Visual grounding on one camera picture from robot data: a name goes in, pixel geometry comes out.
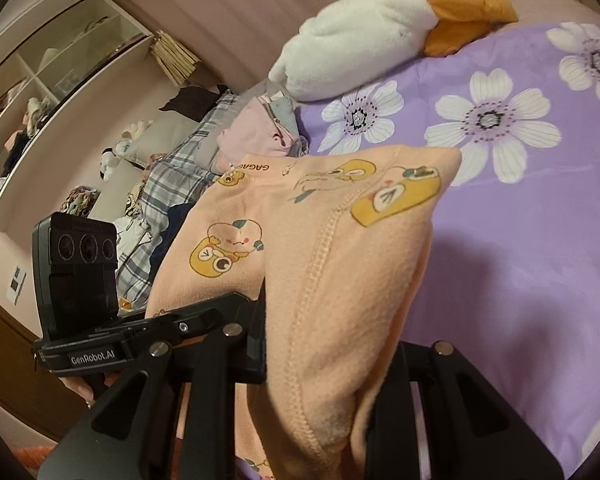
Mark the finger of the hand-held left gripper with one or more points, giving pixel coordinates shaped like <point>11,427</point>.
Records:
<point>230,305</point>

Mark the cream pillow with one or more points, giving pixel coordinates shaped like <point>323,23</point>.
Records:
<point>165,137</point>

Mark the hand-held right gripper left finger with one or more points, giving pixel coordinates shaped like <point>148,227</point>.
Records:
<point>255,355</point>

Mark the stacked clothes pile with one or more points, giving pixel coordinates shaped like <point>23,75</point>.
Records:
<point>17,135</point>

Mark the pink folded garment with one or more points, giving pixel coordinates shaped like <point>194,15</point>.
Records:
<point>250,130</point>

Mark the purple floral bedsheet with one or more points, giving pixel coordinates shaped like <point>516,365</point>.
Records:
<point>505,260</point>

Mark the dark navy cloth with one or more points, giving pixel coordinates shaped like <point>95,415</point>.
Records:
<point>182,220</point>

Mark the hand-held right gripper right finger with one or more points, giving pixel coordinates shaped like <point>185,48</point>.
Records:
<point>405,380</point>

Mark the dark brown cloth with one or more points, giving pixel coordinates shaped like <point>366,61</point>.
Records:
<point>192,102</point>

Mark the yellow striped curtain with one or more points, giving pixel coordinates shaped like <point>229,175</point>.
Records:
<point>175,57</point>

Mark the white printed shirt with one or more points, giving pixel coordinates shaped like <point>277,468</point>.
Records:
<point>130,242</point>

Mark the brown wooden door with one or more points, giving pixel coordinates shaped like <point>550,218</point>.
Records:
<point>10,360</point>

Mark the floral printed cushion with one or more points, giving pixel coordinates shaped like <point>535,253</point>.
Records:
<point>80,202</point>

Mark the white shelf cabinet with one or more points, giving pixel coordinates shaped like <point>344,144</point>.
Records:
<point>95,77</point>

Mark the pink mattress cover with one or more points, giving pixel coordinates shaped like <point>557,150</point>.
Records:
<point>540,0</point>

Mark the white wall switch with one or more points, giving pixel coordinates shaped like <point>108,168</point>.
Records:
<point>16,285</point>

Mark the small white plush toy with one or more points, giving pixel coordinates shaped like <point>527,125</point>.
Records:
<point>111,162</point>
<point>135,132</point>

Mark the orange duck print top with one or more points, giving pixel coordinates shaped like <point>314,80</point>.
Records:
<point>340,285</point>

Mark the orange fluffy mat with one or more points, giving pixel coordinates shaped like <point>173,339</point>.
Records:
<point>35,455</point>

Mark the person's left hand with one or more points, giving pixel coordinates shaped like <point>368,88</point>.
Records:
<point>82,387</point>

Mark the grey folded garment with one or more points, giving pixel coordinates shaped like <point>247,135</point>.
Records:
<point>286,110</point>

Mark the white goose plush toy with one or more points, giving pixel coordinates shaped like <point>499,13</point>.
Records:
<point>360,40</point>

